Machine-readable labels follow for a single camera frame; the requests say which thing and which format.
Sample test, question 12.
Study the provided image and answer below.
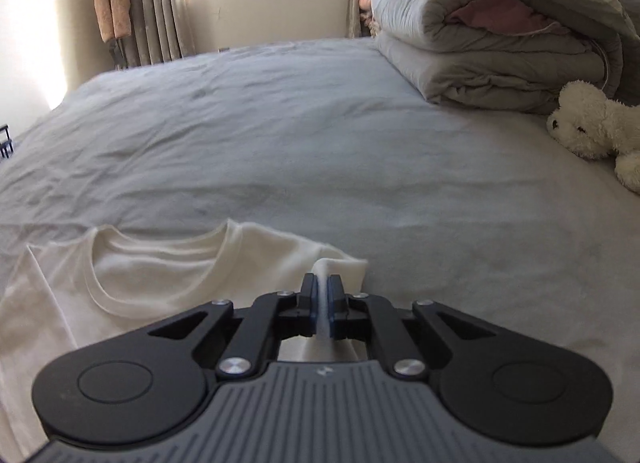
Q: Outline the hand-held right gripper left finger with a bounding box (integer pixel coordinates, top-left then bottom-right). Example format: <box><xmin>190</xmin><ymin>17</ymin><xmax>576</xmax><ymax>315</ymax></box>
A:
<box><xmin>147</xmin><ymin>273</ymin><xmax>320</xmax><ymax>380</ymax></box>

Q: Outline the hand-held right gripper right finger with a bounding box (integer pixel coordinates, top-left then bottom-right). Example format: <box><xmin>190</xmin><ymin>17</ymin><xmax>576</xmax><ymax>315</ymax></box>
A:
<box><xmin>325</xmin><ymin>274</ymin><xmax>497</xmax><ymax>382</ymax></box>

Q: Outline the white printed sweatshirt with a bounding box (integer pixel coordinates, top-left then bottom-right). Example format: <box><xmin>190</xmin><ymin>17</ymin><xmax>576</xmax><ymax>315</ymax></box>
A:
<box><xmin>0</xmin><ymin>218</ymin><xmax>371</xmax><ymax>463</ymax></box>

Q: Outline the folded grey comforter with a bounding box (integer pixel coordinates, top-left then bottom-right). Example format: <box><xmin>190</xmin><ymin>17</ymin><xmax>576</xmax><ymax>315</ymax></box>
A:
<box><xmin>372</xmin><ymin>0</ymin><xmax>627</xmax><ymax>117</ymax></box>

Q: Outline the cream plush bear toy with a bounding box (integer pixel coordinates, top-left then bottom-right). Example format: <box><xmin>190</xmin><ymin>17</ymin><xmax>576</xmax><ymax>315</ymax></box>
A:
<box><xmin>546</xmin><ymin>79</ymin><xmax>640</xmax><ymax>194</ymax></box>

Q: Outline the hanging pink quilted garment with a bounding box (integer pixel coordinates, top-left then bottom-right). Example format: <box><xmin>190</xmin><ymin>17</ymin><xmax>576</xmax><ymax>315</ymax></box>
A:
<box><xmin>95</xmin><ymin>0</ymin><xmax>132</xmax><ymax>44</ymax></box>

